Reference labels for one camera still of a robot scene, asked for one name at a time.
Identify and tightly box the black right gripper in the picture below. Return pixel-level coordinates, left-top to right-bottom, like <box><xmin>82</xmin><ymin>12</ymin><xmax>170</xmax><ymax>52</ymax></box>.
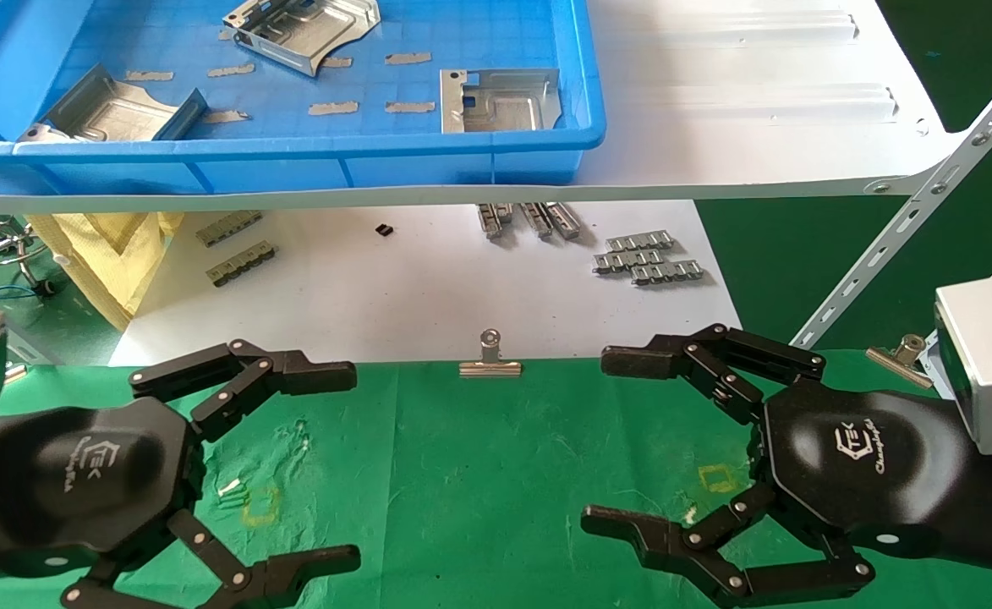
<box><xmin>580</xmin><ymin>322</ymin><xmax>972</xmax><ymax>609</ymax></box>

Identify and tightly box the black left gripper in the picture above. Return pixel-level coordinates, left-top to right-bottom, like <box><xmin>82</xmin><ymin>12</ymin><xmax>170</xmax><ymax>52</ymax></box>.
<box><xmin>0</xmin><ymin>339</ymin><xmax>362</xmax><ymax>609</ymax></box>

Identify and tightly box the curved-edge stamped metal part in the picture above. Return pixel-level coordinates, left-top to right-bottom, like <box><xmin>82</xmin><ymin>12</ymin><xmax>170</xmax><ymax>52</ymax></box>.
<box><xmin>222</xmin><ymin>0</ymin><xmax>381</xmax><ymax>78</ymax></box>

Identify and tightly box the green table cloth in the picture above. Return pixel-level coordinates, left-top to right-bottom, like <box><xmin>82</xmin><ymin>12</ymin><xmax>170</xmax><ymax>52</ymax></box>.
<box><xmin>0</xmin><ymin>348</ymin><xmax>992</xmax><ymax>609</ymax></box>

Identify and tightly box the tan connector strip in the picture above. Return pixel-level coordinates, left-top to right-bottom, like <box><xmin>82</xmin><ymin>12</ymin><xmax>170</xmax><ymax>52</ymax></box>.
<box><xmin>195</xmin><ymin>209</ymin><xmax>265</xmax><ymax>249</ymax></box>
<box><xmin>206</xmin><ymin>240</ymin><xmax>277</xmax><ymax>288</ymax></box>

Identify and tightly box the white board sheet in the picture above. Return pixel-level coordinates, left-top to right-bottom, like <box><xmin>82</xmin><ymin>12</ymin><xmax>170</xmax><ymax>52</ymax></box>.
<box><xmin>107</xmin><ymin>200</ymin><xmax>743</xmax><ymax>367</ymax></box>

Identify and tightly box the yellow cloth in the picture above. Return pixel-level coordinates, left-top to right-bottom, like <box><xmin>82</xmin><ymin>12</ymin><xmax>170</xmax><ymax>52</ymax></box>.
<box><xmin>26</xmin><ymin>211</ymin><xmax>186</xmax><ymax>332</ymax></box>

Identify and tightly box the blue plastic bin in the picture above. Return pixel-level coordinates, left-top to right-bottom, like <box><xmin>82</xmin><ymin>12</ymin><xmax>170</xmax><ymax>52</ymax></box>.
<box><xmin>0</xmin><ymin>0</ymin><xmax>607</xmax><ymax>196</ymax></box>

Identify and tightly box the white metal shelf board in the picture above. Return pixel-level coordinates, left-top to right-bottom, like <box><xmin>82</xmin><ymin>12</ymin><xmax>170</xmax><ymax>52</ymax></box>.
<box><xmin>0</xmin><ymin>0</ymin><xmax>972</xmax><ymax>215</ymax></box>

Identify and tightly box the long white perforated strut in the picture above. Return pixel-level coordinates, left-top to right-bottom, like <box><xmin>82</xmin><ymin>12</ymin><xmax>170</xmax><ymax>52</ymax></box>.
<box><xmin>787</xmin><ymin>47</ymin><xmax>992</xmax><ymax>350</ymax></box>

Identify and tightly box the square stamped metal part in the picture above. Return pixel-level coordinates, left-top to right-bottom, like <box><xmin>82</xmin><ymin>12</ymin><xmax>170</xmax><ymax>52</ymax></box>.
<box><xmin>439</xmin><ymin>68</ymin><xmax>563</xmax><ymax>134</ymax></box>

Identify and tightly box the stamped metal part with flanges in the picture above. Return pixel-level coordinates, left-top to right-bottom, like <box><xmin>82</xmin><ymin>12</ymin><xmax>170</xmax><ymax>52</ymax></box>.
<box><xmin>17</xmin><ymin>63</ymin><xmax>210</xmax><ymax>144</ymax></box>

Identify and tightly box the silver chain link strip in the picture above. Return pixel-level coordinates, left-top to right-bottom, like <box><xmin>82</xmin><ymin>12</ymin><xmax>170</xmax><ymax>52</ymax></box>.
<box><xmin>605</xmin><ymin>229</ymin><xmax>677</xmax><ymax>253</ymax></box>
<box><xmin>630</xmin><ymin>259</ymin><xmax>705</xmax><ymax>286</ymax></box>
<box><xmin>592</xmin><ymin>248</ymin><xmax>665</xmax><ymax>274</ymax></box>

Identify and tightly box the chrome wire ring stand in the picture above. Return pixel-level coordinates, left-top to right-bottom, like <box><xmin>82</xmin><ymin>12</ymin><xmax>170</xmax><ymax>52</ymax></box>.
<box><xmin>0</xmin><ymin>215</ymin><xmax>58</xmax><ymax>298</ymax></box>

